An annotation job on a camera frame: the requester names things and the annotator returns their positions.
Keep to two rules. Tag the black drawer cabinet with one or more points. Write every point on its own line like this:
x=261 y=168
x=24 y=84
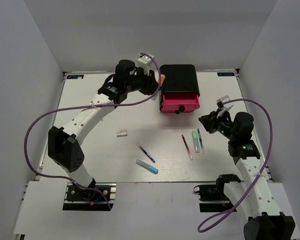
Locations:
x=179 y=78

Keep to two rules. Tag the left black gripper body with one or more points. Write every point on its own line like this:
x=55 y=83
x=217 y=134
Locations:
x=139 y=82

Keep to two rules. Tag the red pen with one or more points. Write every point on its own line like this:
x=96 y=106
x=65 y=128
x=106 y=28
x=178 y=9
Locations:
x=187 y=148

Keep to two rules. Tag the blue label sticker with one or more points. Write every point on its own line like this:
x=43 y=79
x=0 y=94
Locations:
x=75 y=77
x=226 y=74

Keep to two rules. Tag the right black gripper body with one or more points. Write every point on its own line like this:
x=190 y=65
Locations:
x=225 y=126

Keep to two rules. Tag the green capped highlighter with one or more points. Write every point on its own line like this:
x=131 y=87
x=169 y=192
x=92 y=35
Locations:
x=195 y=139

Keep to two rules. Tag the blue capped highlighter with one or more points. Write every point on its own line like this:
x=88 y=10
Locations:
x=147 y=166

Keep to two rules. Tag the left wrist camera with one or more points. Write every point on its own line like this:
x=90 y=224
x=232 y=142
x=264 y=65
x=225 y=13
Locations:
x=145 y=61

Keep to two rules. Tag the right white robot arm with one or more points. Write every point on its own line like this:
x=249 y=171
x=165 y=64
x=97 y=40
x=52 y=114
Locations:
x=265 y=219

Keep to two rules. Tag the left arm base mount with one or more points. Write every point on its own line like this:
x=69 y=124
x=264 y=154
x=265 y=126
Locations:
x=77 y=199

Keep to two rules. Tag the pink drawer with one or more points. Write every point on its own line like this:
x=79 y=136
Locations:
x=177 y=109
x=188 y=99

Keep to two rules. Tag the orange capped highlighter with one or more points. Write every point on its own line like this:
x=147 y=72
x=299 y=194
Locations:
x=162 y=78

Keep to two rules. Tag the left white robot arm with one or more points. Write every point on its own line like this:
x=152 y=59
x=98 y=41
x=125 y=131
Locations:
x=64 y=143

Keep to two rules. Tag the dark green pen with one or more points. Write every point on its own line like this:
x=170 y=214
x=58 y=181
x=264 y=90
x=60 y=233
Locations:
x=200 y=141

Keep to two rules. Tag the right blue label sticker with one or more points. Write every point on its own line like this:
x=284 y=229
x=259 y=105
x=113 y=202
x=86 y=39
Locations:
x=226 y=74

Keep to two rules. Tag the left blue label sticker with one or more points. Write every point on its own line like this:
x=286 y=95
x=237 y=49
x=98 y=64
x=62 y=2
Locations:
x=75 y=77

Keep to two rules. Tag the white eraser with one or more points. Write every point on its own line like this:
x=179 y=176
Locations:
x=122 y=133

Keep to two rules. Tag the purple pen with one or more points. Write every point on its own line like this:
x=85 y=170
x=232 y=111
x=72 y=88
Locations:
x=145 y=152

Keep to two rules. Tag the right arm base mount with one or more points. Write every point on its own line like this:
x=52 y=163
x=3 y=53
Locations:
x=211 y=196

